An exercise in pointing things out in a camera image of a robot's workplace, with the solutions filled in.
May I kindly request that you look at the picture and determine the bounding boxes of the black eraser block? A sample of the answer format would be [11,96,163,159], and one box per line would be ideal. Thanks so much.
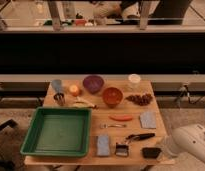
[142,147,161,159]

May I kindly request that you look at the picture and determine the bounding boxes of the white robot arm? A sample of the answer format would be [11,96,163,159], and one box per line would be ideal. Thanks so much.
[157,124,205,163]

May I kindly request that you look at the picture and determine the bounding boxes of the white cup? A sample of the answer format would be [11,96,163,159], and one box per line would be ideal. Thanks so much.
[128,74,141,90]

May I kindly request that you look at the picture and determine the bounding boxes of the metal cup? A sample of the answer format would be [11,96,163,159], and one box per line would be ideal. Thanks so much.
[53,93,65,106]

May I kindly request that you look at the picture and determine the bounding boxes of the blue cup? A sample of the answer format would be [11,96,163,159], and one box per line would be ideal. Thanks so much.
[51,79,63,93]

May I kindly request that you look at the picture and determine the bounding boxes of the purple bowl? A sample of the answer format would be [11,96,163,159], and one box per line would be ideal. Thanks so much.
[83,75,104,94]

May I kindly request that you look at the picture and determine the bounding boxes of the orange bowl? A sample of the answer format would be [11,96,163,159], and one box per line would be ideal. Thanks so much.
[102,87,123,108]

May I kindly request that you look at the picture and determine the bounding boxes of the orange fruit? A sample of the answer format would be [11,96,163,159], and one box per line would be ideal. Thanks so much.
[69,85,80,96]

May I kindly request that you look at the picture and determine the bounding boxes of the banana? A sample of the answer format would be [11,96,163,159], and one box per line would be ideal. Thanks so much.
[73,100,97,109]

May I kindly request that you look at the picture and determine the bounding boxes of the orange carrot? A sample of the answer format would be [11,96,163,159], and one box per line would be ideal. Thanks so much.
[109,115,133,121]

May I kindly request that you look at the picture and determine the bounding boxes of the metal fork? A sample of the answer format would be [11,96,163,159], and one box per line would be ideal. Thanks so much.
[100,124,127,129]

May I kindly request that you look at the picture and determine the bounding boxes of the wooden table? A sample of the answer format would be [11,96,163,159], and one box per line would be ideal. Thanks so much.
[25,79,174,166]

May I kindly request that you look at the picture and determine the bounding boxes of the blue sponge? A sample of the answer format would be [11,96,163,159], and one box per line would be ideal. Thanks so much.
[97,135,110,157]

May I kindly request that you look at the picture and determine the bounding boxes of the blue-grey cloth piece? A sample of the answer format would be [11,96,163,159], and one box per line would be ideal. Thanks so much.
[140,111,156,129]

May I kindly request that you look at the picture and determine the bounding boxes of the green plastic tray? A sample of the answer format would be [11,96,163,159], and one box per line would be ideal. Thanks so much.
[20,107,91,158]

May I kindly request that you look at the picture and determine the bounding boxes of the black handled peeler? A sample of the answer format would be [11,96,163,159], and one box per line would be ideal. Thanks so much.
[126,133,155,143]

